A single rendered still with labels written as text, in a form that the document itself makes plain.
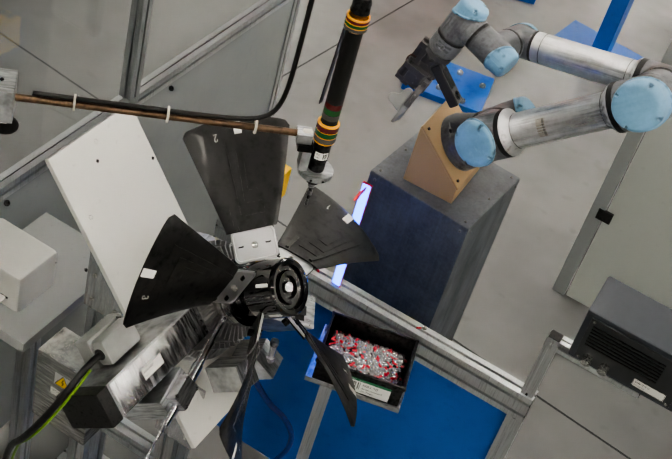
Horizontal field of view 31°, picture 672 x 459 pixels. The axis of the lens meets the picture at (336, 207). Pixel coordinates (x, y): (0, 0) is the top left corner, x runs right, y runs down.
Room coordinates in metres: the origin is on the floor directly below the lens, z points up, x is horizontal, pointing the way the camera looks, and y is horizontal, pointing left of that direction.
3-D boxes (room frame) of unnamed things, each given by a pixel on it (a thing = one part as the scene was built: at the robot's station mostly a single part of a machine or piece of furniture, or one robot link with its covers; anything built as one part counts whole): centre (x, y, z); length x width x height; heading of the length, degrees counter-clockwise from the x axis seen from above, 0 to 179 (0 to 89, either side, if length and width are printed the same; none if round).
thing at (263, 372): (1.85, 0.07, 0.91); 0.12 x 0.08 x 0.12; 71
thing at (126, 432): (1.82, 0.31, 0.56); 0.19 x 0.04 x 0.04; 71
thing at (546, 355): (2.04, -0.56, 0.96); 0.03 x 0.03 x 0.20; 71
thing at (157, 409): (1.57, 0.24, 1.03); 0.15 x 0.10 x 0.14; 71
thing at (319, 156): (1.88, 0.06, 1.64); 0.04 x 0.04 x 0.46
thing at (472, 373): (2.18, -0.15, 0.82); 0.90 x 0.04 x 0.08; 71
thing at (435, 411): (2.18, -0.15, 0.45); 0.82 x 0.01 x 0.66; 71
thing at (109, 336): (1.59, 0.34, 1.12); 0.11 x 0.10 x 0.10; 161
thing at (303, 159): (1.87, 0.07, 1.48); 0.09 x 0.07 x 0.10; 106
